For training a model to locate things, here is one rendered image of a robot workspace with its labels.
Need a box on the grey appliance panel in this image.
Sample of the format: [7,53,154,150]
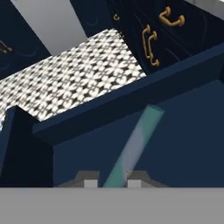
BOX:
[10,0,88,57]

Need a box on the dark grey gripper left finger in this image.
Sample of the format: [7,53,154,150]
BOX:
[57,170,101,188]

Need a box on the brass drawer handle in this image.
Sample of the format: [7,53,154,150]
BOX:
[158,6,186,28]

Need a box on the long brass cupboard handle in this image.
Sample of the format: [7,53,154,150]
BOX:
[141,24,161,67]

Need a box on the navy open drawer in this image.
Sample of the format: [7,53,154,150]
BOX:
[0,43,224,188]

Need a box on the teal drinking straw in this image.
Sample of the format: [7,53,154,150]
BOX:
[102,104,165,188]

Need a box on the navy cupboard door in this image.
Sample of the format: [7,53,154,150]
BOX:
[106,0,187,75]
[0,0,53,81]

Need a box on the navy drawer front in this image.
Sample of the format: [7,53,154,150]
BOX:
[139,0,224,63]

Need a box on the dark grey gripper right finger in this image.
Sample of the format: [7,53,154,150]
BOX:
[127,170,170,188]

